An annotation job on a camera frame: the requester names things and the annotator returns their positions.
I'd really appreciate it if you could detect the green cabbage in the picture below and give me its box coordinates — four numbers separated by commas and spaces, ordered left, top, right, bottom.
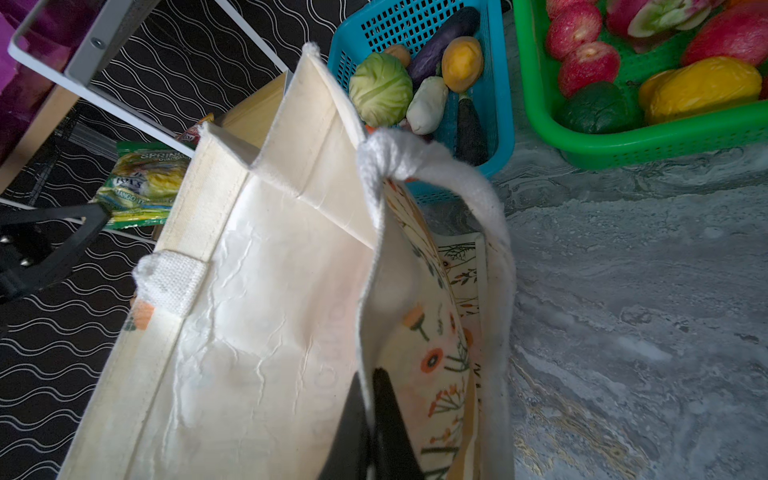
348, 53, 413, 128

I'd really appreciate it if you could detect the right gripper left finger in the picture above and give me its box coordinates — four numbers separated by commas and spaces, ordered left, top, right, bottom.
317, 374, 370, 480

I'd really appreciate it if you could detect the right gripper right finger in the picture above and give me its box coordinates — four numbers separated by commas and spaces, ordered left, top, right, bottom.
372, 368, 425, 480

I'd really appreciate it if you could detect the purple eggplant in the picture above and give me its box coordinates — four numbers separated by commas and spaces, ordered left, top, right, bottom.
407, 6, 481, 89

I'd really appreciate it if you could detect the pink dragon fruit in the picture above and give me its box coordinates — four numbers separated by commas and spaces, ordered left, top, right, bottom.
605, 0, 722, 39

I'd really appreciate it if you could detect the yellow mango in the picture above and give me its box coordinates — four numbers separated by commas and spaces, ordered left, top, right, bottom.
638, 56, 763, 125

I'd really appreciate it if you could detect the purple snack bag left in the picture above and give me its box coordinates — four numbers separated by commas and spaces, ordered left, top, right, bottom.
1, 0, 101, 160

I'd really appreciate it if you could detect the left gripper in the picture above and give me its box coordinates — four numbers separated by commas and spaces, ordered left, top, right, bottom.
1, 203, 110, 303

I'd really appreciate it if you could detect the teal plastic basket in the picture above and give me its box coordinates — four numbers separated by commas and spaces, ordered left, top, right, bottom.
328, 1, 514, 178

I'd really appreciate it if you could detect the green yellow candy bag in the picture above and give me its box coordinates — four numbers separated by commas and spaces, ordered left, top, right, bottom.
93, 142, 190, 230

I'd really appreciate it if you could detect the cream canvas tote bag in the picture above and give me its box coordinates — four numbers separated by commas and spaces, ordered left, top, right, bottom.
59, 43, 516, 479

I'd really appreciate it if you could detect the green plastic basket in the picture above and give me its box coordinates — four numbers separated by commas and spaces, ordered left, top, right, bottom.
512, 0, 768, 171

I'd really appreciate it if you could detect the white wooden two-tier shelf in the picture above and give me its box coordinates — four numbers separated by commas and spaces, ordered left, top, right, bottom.
8, 1, 291, 156

